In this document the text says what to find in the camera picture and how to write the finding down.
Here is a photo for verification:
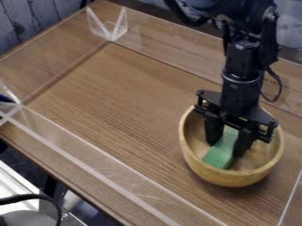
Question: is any grey metal base plate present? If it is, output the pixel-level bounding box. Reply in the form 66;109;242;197
38;198;87;226

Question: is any clear acrylic front barrier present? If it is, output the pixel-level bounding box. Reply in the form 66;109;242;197
0;85;227;226

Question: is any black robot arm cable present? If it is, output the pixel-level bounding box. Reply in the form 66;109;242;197
259;66;285;103

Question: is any green rectangular block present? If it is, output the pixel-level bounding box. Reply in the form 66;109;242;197
203;127;238;170

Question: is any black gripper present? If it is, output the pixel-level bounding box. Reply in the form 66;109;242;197
195;70;278;157

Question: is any brown wooden bowl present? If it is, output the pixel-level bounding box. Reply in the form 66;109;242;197
178;107;285;187

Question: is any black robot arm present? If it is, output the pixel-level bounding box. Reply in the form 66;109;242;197
164;0;279;157

